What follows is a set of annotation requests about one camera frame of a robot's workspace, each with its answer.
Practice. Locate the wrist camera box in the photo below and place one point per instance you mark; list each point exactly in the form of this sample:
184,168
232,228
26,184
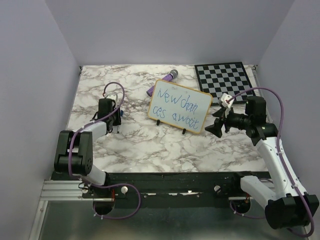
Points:
112,96
226,101

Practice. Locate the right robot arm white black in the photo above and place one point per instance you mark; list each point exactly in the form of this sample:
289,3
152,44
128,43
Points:
288,204

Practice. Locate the wire whiteboard stand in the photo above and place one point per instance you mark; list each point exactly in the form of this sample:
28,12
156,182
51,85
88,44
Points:
183,130

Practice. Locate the yellow framed whiteboard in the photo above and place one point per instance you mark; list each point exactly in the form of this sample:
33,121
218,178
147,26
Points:
179,106

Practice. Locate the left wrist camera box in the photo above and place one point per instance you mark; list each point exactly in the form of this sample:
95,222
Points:
112,96

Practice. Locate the purple toy microphone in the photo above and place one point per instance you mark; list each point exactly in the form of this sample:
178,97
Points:
167,78

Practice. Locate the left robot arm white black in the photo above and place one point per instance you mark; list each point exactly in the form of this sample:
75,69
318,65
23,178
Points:
76,149

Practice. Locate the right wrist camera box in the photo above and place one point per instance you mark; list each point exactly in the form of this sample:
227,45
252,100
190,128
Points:
226,101

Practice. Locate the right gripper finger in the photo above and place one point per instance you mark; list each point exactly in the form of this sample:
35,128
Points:
220,114
215,128

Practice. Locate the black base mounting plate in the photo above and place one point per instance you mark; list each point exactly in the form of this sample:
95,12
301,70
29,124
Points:
172,190

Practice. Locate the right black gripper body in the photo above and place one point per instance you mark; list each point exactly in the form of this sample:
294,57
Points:
233,120

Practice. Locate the black grey chessboard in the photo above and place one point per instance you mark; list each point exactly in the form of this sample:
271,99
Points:
219,78

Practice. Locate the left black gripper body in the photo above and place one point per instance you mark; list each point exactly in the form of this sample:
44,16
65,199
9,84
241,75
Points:
116,117

